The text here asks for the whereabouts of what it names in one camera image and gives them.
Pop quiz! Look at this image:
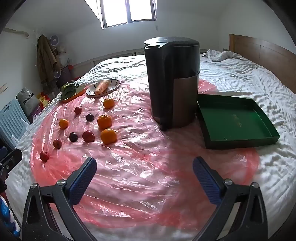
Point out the wooden headboard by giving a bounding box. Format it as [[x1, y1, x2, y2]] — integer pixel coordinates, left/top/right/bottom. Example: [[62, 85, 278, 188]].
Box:
[[229, 34, 296, 78]]

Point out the dark maroon box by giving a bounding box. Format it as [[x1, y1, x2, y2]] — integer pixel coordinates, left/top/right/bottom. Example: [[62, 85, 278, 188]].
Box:
[[60, 65, 75, 80]]

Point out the carrot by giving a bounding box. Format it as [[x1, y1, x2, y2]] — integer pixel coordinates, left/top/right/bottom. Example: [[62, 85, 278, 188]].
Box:
[[94, 80, 109, 95]]

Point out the light blue ribbed radiator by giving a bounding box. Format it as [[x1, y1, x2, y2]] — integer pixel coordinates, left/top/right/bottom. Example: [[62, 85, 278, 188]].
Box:
[[0, 100, 30, 149]]

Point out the black and bronze electric kettle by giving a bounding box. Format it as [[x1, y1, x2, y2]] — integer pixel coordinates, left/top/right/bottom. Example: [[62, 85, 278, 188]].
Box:
[[144, 36, 200, 131]]

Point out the orange plate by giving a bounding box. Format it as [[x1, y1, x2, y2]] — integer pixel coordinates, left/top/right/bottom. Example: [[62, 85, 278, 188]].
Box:
[[61, 85, 86, 103]]

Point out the grey printed bag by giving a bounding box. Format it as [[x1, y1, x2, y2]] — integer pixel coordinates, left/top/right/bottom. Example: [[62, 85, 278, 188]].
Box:
[[17, 88, 38, 116]]

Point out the crumpled white blanket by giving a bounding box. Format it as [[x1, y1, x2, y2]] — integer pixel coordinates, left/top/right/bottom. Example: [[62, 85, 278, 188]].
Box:
[[201, 49, 243, 62]]

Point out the window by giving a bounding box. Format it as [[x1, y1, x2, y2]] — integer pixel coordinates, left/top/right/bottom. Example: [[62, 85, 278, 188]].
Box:
[[84, 0, 158, 29]]

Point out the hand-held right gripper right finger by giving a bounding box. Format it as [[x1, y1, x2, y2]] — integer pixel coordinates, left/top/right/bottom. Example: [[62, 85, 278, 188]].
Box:
[[193, 156, 269, 241]]

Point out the pink plastic sheet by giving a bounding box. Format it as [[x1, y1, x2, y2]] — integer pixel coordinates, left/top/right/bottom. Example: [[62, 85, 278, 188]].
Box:
[[30, 79, 260, 229]]

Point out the green leafy vegetable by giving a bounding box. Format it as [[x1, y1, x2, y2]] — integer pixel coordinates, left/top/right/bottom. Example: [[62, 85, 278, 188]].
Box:
[[60, 82, 79, 100]]

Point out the green tray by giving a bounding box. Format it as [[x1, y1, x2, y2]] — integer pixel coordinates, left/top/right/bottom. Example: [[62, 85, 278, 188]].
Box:
[[196, 94, 281, 150]]

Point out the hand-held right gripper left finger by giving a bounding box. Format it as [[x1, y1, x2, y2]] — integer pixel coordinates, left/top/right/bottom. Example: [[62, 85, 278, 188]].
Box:
[[21, 157, 97, 241]]

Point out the yellow box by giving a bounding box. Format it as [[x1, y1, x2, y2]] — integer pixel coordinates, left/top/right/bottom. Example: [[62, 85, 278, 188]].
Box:
[[37, 92, 51, 108]]

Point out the white bed sheet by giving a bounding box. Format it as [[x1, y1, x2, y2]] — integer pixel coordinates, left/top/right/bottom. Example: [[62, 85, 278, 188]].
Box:
[[5, 52, 296, 241]]

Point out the striped white plate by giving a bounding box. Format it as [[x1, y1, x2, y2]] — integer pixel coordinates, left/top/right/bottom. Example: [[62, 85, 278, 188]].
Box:
[[86, 79, 121, 97]]

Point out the blue white patterned cloth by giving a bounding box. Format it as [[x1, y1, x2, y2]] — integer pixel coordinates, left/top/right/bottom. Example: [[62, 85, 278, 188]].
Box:
[[0, 193, 22, 238]]

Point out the brown hanging coat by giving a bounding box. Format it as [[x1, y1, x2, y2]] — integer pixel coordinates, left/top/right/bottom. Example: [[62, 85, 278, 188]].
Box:
[[36, 35, 61, 91]]

